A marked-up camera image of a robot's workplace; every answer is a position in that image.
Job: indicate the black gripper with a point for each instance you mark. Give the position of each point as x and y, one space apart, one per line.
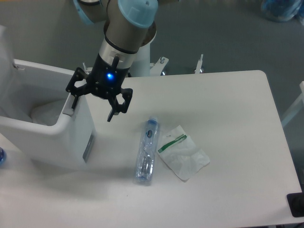
108 78

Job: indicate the white push-button trash can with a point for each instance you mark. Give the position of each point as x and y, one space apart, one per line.
25 85

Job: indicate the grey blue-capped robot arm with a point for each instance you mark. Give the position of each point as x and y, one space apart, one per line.
128 25

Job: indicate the white trash bag liner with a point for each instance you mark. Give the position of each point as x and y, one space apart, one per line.
47 114

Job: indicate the crushed clear plastic bottle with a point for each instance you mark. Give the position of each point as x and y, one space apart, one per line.
146 154

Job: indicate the white green-striped plastic bag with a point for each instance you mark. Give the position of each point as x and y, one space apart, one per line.
180 153

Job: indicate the blue bottle at left edge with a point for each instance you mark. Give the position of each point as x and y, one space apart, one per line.
3 156

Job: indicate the blue plastic bag top right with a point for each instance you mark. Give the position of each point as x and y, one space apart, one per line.
280 10

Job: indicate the black device at right edge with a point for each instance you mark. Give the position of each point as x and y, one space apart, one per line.
296 204

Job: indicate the white metal base frame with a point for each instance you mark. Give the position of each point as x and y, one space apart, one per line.
160 68

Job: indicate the white frame at right edge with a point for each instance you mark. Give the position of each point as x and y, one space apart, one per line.
294 108

